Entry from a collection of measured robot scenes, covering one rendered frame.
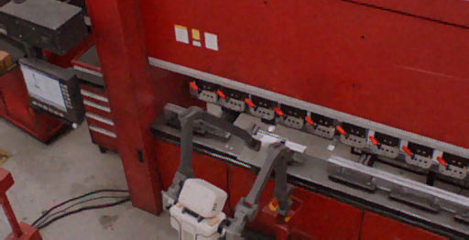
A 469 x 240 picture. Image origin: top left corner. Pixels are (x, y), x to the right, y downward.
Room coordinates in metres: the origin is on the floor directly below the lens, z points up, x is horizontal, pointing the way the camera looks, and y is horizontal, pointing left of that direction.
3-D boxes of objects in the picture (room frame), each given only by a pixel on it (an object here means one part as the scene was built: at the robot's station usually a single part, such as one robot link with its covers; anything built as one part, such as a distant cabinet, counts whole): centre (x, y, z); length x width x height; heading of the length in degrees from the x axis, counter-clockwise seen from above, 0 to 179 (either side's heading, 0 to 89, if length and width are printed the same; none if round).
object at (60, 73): (3.30, 0.91, 1.42); 0.45 x 0.12 x 0.36; 52
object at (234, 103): (3.22, -0.23, 1.26); 0.15 x 0.09 x 0.17; 56
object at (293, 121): (3.00, -0.56, 1.26); 0.15 x 0.09 x 0.17; 56
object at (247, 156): (2.98, -0.34, 1.00); 0.26 x 0.18 x 0.01; 146
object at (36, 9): (3.40, 0.89, 1.53); 0.51 x 0.25 x 0.85; 52
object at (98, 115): (4.23, 0.62, 0.50); 0.50 x 0.50 x 1.00; 56
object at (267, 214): (2.65, -0.43, 0.75); 0.20 x 0.16 x 0.18; 46
